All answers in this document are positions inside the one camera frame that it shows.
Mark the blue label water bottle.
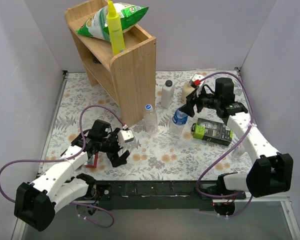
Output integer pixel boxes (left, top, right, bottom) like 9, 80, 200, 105
169, 108, 188, 137

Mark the clear plastic bottle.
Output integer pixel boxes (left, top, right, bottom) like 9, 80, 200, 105
143, 108, 158, 134

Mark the blue Pocari Sweat cap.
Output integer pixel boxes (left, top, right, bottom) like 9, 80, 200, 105
145, 104, 153, 111

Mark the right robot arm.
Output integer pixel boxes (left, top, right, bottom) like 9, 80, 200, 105
180, 74, 294, 199

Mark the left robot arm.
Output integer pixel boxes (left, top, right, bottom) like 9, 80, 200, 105
14, 119, 135, 232

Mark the beige soap pump bottle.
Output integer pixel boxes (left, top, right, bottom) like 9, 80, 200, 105
181, 79, 195, 104

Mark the white bottle black cap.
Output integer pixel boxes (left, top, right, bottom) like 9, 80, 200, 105
161, 80, 175, 109

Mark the yellow squeeze bottle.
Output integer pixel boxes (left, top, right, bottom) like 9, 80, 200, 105
106, 0, 126, 56

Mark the red white snack packet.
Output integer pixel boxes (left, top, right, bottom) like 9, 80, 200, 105
84, 153, 98, 169

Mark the green black product box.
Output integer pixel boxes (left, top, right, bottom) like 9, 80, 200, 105
191, 118, 233, 146

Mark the wooden shelf unit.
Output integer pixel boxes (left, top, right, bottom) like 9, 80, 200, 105
64, 0, 157, 127

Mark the green chip bag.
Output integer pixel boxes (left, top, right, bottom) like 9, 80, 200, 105
76, 2, 149, 42

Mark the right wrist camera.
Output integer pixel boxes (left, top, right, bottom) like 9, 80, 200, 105
188, 73, 205, 89

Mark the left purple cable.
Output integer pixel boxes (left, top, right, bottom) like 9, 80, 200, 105
0, 104, 128, 229

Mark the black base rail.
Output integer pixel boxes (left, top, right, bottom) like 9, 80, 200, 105
26, 178, 248, 213

